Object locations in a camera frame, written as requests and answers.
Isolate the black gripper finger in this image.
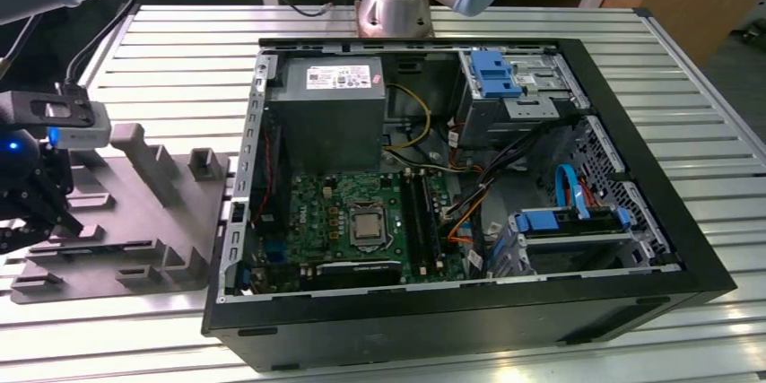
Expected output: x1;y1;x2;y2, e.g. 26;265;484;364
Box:
34;148;87;239
0;215;57;256

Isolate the blue RAM stick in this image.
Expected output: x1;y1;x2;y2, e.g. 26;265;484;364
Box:
27;242;157;255

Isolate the dark RAM stick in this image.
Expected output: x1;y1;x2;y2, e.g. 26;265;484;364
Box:
421;170;448;268

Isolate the grey parts rack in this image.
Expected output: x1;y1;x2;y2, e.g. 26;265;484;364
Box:
10;122;233;306

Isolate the green motherboard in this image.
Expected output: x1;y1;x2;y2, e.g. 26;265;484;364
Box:
242;170;481;294

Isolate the grey power supply unit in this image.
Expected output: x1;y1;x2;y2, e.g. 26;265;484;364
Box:
266;56;389;173

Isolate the metal CPU socket cover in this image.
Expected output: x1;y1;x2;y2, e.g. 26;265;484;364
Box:
346;197;396;253

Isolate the silver CPU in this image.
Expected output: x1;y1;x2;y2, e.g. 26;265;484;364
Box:
352;212;389;240

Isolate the black graphics card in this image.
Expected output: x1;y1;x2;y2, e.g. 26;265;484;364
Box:
298;259;404;291

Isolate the black open PC case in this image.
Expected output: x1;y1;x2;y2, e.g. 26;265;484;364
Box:
201;36;739;373

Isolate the blue drive latch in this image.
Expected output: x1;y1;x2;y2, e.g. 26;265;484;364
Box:
470;49;521;100

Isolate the hard disk in blue carrier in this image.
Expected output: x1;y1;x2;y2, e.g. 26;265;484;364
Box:
514;205;632;236

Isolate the metal drive cage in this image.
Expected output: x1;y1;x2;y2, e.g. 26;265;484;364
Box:
458;48;592;149

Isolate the metal disk bay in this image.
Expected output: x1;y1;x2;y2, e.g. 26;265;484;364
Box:
506;207;684;276

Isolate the dark chair base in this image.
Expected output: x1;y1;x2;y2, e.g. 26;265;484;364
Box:
731;5;766;48

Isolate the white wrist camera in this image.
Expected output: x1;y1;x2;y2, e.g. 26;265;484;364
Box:
29;96;114;150

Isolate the yellow wire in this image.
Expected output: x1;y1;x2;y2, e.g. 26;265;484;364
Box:
385;83;433;151

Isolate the orange wire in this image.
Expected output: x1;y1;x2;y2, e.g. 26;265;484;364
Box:
448;203;484;245

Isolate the blue striped wire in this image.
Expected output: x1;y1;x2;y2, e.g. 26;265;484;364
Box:
484;230;512;279

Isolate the blue flat data wire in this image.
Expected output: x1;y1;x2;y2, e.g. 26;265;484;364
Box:
554;162;594;222

